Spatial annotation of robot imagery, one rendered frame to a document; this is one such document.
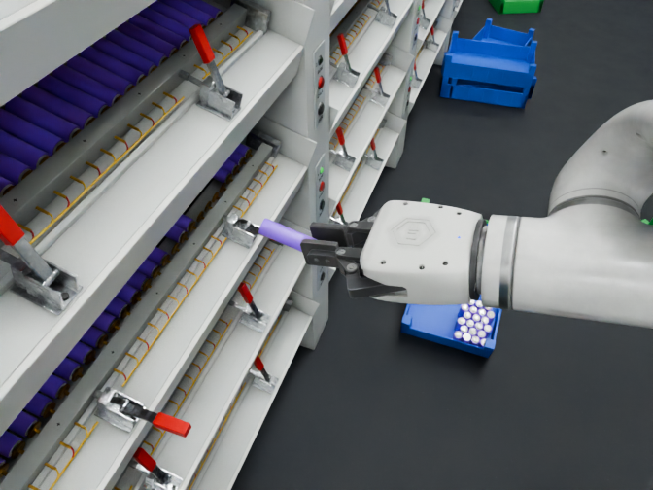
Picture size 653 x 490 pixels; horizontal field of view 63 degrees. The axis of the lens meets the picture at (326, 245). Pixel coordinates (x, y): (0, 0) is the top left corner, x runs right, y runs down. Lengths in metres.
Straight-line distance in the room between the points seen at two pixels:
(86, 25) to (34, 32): 0.05
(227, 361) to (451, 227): 0.45
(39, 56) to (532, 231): 0.38
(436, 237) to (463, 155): 1.30
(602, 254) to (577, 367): 0.86
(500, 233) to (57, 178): 0.37
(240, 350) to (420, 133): 1.20
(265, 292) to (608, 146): 0.58
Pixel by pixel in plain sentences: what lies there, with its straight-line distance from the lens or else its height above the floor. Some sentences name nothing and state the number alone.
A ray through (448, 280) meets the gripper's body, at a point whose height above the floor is 0.68.
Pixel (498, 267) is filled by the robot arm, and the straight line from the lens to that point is 0.47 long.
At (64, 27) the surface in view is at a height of 0.89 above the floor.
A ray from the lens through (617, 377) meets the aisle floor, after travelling 1.34.
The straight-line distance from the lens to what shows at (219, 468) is 0.97.
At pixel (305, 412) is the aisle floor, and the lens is 1.15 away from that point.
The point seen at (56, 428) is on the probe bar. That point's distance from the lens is 0.57.
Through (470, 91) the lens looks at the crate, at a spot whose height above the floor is 0.04.
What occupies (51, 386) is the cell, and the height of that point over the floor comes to 0.56.
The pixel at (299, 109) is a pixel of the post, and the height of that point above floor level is 0.62.
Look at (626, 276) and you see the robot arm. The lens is 0.47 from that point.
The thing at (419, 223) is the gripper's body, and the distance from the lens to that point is 0.51.
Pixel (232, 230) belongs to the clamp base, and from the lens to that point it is 0.70.
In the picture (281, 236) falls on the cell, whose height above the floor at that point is 0.64.
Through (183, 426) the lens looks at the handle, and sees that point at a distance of 0.55.
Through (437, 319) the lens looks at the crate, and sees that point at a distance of 1.27.
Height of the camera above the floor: 1.03
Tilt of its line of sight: 46 degrees down
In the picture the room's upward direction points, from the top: straight up
